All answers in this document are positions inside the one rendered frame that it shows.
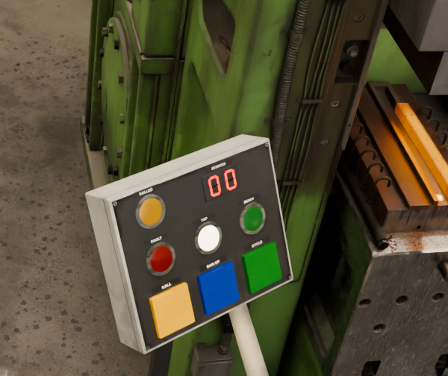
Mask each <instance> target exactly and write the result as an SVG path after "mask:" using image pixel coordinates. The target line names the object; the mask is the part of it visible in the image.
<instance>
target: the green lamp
mask: <svg viewBox="0 0 448 376"><path fill-rule="evenodd" d="M262 221H263V213H262V212H261V209H260V208H258V207H250V208H249V209H248V210H247V211H246V212H245V214H244V217H243V223H244V226H245V228H246V229H247V230H249V231H255V230H257V229H258V228H259V227H260V226H261V223H262Z"/></svg>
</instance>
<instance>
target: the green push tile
mask: <svg viewBox="0 0 448 376"><path fill-rule="evenodd" d="M241 256H242V260H243V267H244V272H245V276H246V283H247V287H248V291H249V293H254V292H257V291H258V290H260V289H263V288H264V287H266V286H269V285H270V284H272V283H275V282H276V281H279V280H281V269H280V265H279V257H278V253H277V248H276V243H275V242H273V241H272V242H269V243H267V244H265V245H262V246H261V247H259V248H256V249H254V250H252V251H250V252H248V253H245V254H243V255H241Z"/></svg>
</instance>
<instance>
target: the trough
mask: <svg viewBox="0 0 448 376"><path fill-rule="evenodd" d="M375 89H376V92H377V93H378V94H379V97H380V99H381V100H382V102H383V104H384V105H385V107H386V109H387V110H388V112H389V114H390V115H391V118H392V120H393V121H394V123H395V125H396V126H397V128H398V130H399V132H400V133H401V135H402V137H403V139H404V140H405V143H406V144H407V146H408V148H409V149H410V151H411V153H412V154H413V156H414V159H415V160H416V161H417V164H418V166H419V167H420V169H421V171H422V172H423V174H424V176H425V177H426V180H427V181H428V183H429V185H430V187H431V188H432V190H433V192H434V194H436V195H437V194H440V195H442V196H443V197H444V200H442V201H440V200H438V206H442V205H448V198H447V197H446V195H445V193H444V191H443V190H442V189H441V186H440V185H439V183H438V182H437V180H436V179H435V176H434V175H433V174H432V172H431V170H430V169H429V167H428V166H427V164H426V162H425V160H424V159H423V157H422V156H421V154H420V152H419V151H418V149H417V147H416V146H415V144H414V143H413V141H412V139H411V138H410V136H409V135H408V133H407V131H406V129H405V128H404V126H403V125H402V123H401V121H400V120H399V118H398V116H397V115H396V113H395V112H394V110H395V107H396V100H395V99H394V97H393V95H392V94H391V92H390V90H389V89H388V86H380V87H375Z"/></svg>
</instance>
